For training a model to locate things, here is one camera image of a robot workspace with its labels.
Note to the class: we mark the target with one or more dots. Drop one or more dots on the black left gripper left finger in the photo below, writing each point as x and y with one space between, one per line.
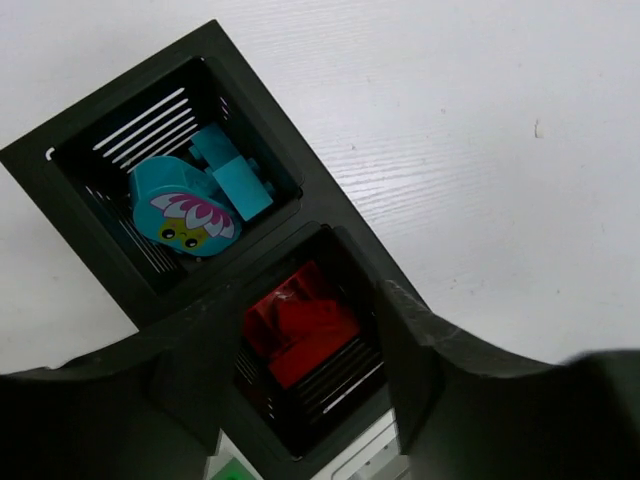
146 407

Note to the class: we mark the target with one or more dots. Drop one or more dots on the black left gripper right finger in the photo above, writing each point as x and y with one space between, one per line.
466 409

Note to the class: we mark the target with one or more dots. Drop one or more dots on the red round lego piece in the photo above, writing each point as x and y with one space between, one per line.
299 325

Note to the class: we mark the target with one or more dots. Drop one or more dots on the light blue lego brick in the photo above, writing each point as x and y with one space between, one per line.
238 177

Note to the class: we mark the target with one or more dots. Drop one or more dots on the white slotted container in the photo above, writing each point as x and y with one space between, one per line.
374 454

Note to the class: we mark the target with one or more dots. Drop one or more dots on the teal flower face lego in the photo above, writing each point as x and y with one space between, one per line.
174 204

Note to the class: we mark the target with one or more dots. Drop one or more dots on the black slotted container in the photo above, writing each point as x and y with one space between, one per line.
249 275

